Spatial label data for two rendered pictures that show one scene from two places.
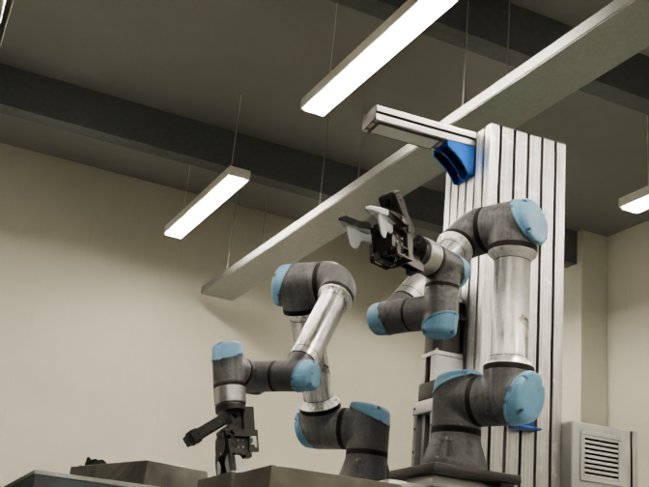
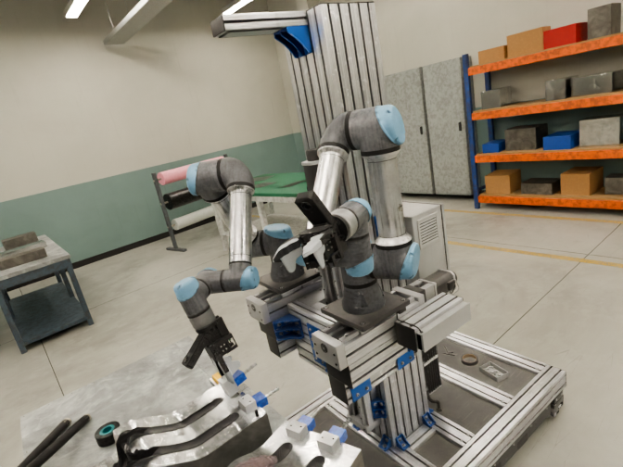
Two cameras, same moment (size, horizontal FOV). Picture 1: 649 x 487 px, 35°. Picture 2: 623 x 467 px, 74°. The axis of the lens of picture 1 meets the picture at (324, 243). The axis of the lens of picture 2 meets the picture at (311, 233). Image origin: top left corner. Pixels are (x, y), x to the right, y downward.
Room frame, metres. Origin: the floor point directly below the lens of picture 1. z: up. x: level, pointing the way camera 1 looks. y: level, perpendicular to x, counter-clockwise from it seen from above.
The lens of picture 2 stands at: (1.13, 0.06, 1.71)
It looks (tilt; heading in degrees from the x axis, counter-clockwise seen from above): 16 degrees down; 348
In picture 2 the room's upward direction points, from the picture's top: 11 degrees counter-clockwise
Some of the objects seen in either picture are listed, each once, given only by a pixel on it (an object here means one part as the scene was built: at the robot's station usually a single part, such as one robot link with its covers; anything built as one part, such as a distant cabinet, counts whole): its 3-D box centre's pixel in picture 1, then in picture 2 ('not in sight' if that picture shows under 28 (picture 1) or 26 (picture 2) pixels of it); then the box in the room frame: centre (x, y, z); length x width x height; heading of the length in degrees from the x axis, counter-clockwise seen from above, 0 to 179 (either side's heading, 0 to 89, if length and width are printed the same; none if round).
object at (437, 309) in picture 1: (434, 311); (351, 253); (2.11, -0.25, 1.34); 0.11 x 0.08 x 0.11; 46
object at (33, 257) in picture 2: not in sight; (32, 280); (6.38, 2.27, 0.46); 1.90 x 0.70 x 0.92; 24
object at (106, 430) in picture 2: not in sight; (108, 434); (2.46, 0.59, 0.82); 0.08 x 0.08 x 0.04
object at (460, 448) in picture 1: (455, 450); (362, 290); (2.38, -0.35, 1.09); 0.15 x 0.15 x 0.10
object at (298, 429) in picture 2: not in sight; (307, 422); (2.14, -0.04, 0.86); 0.13 x 0.05 x 0.05; 129
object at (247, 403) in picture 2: not in sight; (261, 398); (2.27, 0.07, 0.89); 0.13 x 0.05 x 0.05; 112
